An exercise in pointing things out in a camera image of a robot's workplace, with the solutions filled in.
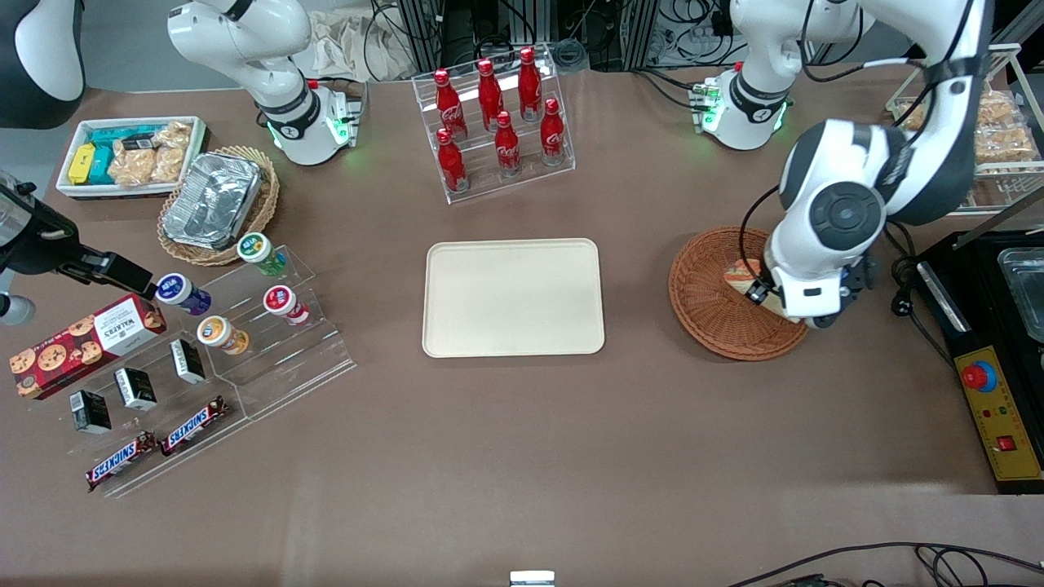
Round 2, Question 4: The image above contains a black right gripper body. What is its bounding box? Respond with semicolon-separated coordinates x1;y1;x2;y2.
0;184;80;276

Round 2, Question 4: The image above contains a triangle sandwich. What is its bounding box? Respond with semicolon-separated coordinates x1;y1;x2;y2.
723;258;805;325

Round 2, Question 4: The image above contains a brown round wicker basket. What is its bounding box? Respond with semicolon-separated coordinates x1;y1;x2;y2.
668;226;811;361

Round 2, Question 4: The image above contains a silver foil tray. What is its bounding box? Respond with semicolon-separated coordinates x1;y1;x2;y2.
162;152;264;252

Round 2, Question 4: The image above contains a foil container in basket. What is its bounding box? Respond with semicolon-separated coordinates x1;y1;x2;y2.
157;145;281;267

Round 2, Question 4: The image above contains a cream rectangular tray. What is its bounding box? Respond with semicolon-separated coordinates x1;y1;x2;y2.
422;238;606;359

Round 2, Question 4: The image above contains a purple yoghurt cup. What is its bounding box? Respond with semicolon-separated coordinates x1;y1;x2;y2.
154;272;214;317

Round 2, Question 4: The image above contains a red Walkers cookie box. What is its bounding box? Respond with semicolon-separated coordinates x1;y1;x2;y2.
9;293;168;401

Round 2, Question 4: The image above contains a yellow small box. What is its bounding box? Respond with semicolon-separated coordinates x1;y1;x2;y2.
67;143;98;187

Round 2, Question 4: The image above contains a white plastic bin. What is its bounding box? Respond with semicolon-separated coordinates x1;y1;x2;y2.
55;116;210;201

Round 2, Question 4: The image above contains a clear bag of crackers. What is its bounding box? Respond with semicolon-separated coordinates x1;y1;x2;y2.
108;139;158;188
151;121;193;183

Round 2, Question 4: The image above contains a small black carton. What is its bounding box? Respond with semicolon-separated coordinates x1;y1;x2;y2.
113;367;159;413
169;338;207;386
69;389;113;435

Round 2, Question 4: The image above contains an orange yoghurt cup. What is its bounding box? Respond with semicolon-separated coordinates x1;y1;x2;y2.
196;315;250;356

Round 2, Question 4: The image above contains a large teal box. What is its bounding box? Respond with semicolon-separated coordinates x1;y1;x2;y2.
87;125;158;152

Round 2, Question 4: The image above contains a green lid yoghurt cup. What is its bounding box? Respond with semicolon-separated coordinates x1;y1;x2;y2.
236;232;289;277

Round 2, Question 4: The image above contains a red yoghurt cup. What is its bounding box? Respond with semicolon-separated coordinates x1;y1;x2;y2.
262;285;312;326

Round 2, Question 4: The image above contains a Snickers bar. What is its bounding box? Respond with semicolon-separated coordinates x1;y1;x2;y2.
159;395;229;457
86;430;157;493

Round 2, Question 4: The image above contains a black machine base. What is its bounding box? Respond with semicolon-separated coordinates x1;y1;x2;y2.
913;231;1044;497

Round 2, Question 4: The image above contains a clear acrylic stepped display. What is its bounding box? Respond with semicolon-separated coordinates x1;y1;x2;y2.
61;245;358;499

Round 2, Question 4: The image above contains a clear metal pan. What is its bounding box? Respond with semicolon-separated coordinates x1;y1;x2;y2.
996;246;1044;344

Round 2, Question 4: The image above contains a clear acrylic bottle rack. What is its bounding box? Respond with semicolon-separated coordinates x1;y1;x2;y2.
411;42;577;205

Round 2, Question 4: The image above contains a yellow control box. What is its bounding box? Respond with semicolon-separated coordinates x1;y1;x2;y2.
952;345;1044;484

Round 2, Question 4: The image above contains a red cola bottle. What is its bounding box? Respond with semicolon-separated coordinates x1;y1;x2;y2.
493;110;524;177
436;127;469;195
433;68;468;140
476;58;506;132
518;46;544;122
539;97;567;167

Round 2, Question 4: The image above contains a beige cloth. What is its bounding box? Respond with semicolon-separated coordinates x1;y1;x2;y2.
307;7;419;83

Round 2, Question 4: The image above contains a black equipment rack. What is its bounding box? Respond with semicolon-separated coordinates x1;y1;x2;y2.
371;0;735;76

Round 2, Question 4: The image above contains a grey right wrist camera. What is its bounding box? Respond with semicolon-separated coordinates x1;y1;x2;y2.
0;293;37;327

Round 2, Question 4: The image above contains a black power plug cable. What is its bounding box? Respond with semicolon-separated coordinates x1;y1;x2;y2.
884;218;957;369

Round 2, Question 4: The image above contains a white wire rack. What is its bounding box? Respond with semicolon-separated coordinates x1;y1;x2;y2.
886;42;1044;216

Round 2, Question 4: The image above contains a black floor cable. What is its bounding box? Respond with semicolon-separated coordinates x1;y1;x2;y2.
724;541;1044;587

